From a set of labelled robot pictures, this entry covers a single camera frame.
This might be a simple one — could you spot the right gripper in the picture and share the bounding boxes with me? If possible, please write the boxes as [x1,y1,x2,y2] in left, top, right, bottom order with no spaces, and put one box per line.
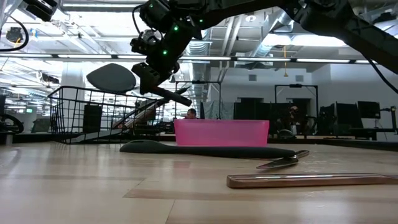
[130,23,187,95]

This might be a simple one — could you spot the round black spatula red button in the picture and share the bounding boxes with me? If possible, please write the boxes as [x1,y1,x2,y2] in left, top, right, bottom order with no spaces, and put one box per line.
[86,63,193,107]

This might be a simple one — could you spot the copper table knife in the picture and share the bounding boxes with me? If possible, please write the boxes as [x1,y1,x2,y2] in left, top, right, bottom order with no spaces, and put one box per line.
[226,173,398,190]
[256,149,311,170]

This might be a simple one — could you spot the pink plastic bin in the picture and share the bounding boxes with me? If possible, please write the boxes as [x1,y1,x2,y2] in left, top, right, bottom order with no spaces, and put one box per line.
[174,119,271,147]

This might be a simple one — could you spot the black partition panel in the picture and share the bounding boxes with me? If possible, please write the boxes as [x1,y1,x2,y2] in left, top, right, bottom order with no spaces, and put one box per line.
[233,102,293,121]

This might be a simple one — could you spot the black wire basket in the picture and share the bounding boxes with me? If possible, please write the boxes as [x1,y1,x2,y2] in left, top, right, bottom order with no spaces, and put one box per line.
[46,86,169,144]

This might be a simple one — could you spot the silver spiral ceiling duct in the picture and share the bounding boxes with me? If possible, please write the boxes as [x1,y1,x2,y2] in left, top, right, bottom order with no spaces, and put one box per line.
[178,18,215,83]
[248,6,299,60]

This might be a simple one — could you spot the long ceiling light rail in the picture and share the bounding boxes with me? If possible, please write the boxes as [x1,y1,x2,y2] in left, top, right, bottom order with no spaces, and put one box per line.
[0,53,398,65]

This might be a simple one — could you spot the black ceiling cable reel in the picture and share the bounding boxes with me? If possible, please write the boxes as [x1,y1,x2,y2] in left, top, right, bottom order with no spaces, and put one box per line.
[5,27,25,44]

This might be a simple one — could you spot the black gantry frame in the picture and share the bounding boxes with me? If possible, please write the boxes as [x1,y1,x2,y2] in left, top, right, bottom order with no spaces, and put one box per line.
[274,83,320,108]

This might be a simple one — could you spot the black metal table frame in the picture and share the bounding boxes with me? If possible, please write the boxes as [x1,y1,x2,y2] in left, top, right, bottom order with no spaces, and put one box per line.
[0,132,398,153]

